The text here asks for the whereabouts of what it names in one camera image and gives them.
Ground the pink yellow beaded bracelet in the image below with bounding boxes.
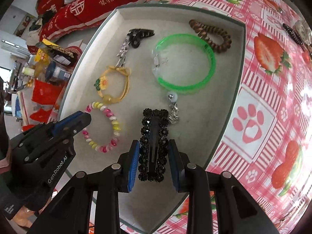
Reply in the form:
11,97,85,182
81,101,122,154

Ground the black beaded hair clip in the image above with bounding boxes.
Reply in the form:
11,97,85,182
138,108,169,183

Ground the yellow flower cord bracelet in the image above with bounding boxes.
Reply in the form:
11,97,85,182
94,66,132,104

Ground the silver pearl charm earring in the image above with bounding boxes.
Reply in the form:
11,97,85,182
167,91,179,124

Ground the green plastic bangle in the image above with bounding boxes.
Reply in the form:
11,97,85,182
152,33,216,94

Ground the small black claw clip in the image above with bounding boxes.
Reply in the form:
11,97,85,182
127,28,155,49

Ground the silver chain keyring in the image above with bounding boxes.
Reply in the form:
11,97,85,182
115,36,131,68

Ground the white jewelry tray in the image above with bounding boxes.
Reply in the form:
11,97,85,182
59,4,246,233

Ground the pink strawberry tablecloth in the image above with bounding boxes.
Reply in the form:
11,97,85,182
146,0,311,233

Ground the red bed blanket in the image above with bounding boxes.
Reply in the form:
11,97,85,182
37,0,139,41

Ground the black oval hair clip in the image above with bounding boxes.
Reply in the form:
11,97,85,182
282,23,304,46

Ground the white scrunchie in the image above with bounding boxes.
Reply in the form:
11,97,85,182
295,20,312,45

